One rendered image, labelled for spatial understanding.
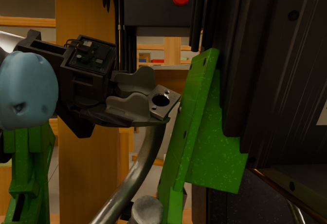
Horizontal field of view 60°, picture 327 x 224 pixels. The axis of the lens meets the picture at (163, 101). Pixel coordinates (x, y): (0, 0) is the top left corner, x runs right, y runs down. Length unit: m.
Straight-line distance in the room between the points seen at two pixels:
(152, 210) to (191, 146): 0.09
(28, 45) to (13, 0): 10.67
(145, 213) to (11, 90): 0.19
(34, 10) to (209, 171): 10.59
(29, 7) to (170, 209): 10.67
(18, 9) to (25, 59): 10.67
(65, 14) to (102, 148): 0.33
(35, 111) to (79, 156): 0.45
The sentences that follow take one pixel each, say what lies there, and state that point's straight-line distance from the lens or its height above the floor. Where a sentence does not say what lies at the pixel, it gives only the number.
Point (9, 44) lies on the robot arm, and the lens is 0.42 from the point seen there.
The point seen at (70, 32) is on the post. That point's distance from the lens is 0.72.
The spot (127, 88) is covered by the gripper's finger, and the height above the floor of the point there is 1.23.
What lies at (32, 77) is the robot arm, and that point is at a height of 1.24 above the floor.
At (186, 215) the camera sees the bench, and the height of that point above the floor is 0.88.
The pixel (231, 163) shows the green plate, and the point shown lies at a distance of 0.36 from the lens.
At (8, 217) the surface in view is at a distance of 0.62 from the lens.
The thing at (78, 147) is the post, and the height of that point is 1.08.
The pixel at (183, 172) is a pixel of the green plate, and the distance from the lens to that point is 0.33.
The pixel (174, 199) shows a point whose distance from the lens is 0.34.
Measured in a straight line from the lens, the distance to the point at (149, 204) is 0.35.
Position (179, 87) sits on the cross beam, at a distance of 0.79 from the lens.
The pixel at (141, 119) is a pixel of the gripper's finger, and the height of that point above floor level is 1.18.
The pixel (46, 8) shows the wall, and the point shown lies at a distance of 10.80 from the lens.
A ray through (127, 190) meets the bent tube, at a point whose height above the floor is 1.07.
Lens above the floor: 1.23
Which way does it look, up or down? 3 degrees down
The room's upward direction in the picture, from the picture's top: straight up
